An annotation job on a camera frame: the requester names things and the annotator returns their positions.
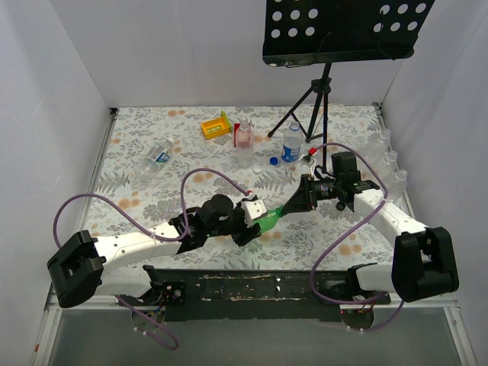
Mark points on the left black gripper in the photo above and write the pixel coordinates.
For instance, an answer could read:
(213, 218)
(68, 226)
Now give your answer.
(242, 229)

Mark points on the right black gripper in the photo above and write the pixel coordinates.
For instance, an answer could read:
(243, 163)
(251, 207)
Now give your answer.
(309, 191)

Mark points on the green plastic bottle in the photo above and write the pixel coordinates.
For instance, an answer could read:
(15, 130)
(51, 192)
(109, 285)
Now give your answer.
(269, 221)

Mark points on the white blue Pocari cap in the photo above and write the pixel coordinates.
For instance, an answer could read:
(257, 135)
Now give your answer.
(257, 169)

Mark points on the clear Pepsi bottle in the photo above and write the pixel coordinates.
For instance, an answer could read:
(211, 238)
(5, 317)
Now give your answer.
(292, 142)

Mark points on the clear bottle blue label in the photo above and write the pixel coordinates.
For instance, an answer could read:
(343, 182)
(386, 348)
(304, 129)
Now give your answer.
(153, 161)

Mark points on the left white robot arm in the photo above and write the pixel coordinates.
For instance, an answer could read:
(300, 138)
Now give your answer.
(84, 265)

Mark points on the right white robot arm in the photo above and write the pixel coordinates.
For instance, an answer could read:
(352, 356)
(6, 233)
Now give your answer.
(423, 257)

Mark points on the black bottle cap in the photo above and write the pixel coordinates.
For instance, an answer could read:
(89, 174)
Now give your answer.
(340, 206)

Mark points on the yellow plastic box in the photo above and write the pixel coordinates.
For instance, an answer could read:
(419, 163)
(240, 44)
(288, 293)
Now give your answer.
(216, 127)

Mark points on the floral tablecloth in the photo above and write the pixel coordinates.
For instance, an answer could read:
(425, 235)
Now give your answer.
(201, 168)

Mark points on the red plastic box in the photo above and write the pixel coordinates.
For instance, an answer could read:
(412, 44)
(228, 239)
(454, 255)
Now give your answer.
(239, 136)

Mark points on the black music stand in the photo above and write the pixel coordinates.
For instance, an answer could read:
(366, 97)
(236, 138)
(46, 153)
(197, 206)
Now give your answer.
(304, 33)

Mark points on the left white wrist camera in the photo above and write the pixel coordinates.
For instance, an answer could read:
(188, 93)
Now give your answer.
(253, 210)

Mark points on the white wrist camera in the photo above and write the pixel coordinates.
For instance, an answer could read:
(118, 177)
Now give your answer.
(253, 210)
(308, 157)

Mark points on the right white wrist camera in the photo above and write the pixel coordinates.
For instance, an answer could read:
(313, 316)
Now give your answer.
(308, 157)

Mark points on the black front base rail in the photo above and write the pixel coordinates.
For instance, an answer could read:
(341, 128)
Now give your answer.
(184, 295)

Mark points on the clear bottle by wall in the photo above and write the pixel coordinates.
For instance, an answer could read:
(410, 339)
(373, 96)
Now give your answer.
(378, 143)

